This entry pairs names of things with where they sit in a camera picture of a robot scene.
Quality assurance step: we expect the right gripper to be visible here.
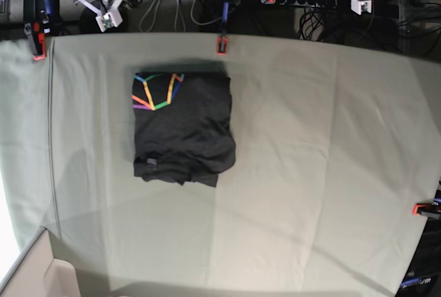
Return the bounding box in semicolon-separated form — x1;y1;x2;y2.
74;0;146;32

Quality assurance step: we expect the black t-shirt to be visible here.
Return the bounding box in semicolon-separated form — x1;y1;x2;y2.
132;72;236;187

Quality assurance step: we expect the round black stool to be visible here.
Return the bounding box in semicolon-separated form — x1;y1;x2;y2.
79;8;101;34

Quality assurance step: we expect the left black orange clamp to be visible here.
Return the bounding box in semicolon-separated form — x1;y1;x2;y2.
23;0;60;61

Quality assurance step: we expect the black orange clamp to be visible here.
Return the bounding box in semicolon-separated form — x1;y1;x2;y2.
413;190;440;220
216;1;229;54
23;0;60;61

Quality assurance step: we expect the middle black orange clamp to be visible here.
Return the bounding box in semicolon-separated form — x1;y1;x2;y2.
216;1;229;54

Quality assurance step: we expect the right black orange clamp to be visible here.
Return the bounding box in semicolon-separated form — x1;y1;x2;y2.
413;190;440;220

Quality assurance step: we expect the cardboard box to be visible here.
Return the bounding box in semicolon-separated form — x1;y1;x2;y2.
1;227;81;297

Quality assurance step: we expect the white cable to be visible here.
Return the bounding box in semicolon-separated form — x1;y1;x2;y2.
137;0;225;32

